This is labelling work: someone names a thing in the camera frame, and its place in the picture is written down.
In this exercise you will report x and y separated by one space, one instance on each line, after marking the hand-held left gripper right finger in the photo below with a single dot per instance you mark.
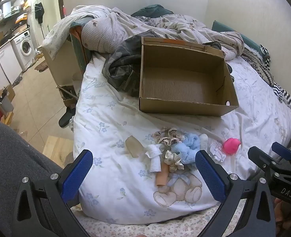
209 175

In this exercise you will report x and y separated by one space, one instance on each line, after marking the clear plastic packet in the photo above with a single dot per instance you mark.
217 151

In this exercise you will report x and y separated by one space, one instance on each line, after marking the black hanging garment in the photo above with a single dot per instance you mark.
39 11

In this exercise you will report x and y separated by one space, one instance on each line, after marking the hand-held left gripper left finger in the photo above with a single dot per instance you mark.
77 175

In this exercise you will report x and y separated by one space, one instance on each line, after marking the small floor cardboard box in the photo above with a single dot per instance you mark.
8 92

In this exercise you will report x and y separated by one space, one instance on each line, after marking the dark teal pillow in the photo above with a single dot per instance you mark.
152 11

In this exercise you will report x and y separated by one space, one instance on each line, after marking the black-white patterned blanket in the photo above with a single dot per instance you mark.
264 69

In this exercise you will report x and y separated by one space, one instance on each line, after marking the cream ruffled scrunchie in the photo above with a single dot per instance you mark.
173 160

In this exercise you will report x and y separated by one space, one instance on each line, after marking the brown doormat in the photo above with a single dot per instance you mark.
41 66

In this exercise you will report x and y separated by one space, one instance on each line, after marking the white bear-print bedsheet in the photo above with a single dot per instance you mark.
110 128

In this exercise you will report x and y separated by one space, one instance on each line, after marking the checked grey quilt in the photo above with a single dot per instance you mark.
125 27

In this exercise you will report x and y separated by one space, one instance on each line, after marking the small-flower mattress sheet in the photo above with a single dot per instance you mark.
160 228

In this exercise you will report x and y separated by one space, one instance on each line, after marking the beige lace-trimmed scrunchie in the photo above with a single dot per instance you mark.
169 140

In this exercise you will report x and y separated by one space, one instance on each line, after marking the white washing machine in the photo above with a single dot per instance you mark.
24 48

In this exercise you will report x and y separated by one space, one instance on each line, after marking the white floral cloth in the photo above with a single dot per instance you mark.
58 34

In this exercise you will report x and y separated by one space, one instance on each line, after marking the dark brown door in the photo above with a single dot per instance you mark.
61 0

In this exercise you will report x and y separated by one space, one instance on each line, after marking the grey bin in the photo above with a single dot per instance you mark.
5 106

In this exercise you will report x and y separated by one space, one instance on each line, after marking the person's right hand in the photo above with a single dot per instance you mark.
283 214

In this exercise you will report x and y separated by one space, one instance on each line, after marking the camouflage garment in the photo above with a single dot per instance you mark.
120 64

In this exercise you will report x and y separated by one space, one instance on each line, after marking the pink soft ball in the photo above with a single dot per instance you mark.
230 146

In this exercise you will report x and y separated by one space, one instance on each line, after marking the black slipper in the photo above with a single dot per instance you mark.
66 118

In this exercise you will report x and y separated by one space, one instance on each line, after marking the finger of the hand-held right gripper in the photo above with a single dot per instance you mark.
281 151
260 158

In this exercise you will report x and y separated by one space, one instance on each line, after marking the white knotted cloth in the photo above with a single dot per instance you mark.
155 160

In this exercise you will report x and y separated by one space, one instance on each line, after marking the white kitchen cabinets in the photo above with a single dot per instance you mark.
2 64

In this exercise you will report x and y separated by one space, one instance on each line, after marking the wooden board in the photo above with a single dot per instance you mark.
57 148

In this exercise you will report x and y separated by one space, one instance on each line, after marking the peach soft tube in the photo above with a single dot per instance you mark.
162 175

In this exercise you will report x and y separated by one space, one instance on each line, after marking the blue fluffy scrunchie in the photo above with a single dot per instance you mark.
187 150

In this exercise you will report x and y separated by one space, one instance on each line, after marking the teal and orange board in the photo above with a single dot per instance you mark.
80 47

